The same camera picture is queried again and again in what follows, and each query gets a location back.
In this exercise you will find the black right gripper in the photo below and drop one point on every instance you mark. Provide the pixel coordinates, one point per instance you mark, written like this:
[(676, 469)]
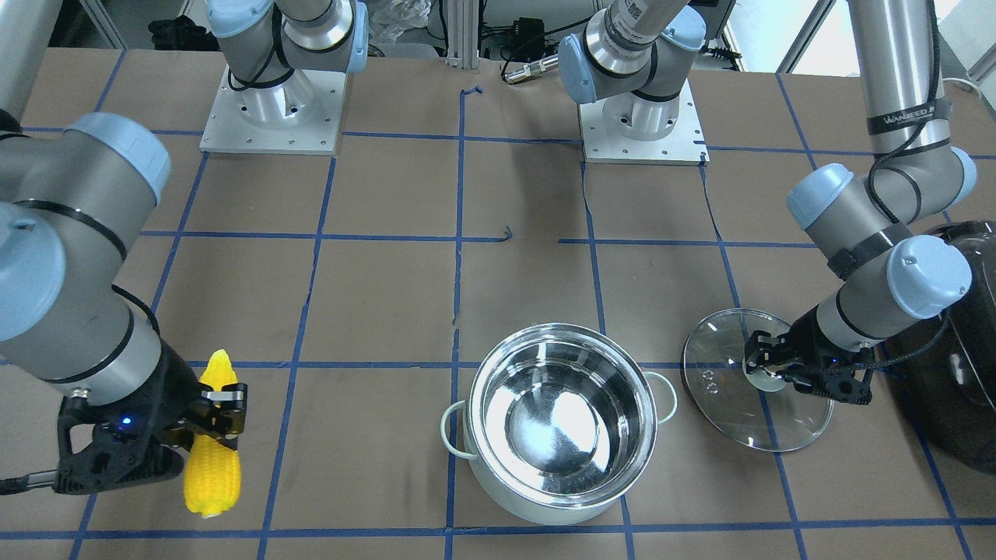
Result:
[(173, 386)]

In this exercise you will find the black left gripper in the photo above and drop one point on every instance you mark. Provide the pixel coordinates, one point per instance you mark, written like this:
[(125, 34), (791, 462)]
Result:
[(805, 340)]

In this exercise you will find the glass pot lid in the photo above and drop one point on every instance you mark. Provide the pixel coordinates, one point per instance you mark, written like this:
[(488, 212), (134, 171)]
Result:
[(755, 408)]

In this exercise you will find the yellow corn cob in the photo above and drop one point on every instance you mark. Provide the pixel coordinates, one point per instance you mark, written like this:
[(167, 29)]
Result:
[(212, 478)]

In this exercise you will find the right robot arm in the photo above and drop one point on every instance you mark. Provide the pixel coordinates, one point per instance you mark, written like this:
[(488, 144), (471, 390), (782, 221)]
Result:
[(72, 207)]

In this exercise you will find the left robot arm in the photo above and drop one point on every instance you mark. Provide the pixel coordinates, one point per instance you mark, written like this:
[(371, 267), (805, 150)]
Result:
[(636, 55)]

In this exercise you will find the white electric cooking pot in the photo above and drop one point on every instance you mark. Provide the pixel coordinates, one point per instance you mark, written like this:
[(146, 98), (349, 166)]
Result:
[(559, 423)]

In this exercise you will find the black rice cooker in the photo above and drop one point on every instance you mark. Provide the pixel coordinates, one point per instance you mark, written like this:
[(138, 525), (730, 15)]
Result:
[(952, 383)]

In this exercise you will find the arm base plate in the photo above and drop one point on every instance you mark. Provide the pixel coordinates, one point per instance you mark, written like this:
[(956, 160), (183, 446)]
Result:
[(299, 117), (626, 129)]

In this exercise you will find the aluminium frame post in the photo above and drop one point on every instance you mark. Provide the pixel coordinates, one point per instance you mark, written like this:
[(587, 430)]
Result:
[(463, 34)]

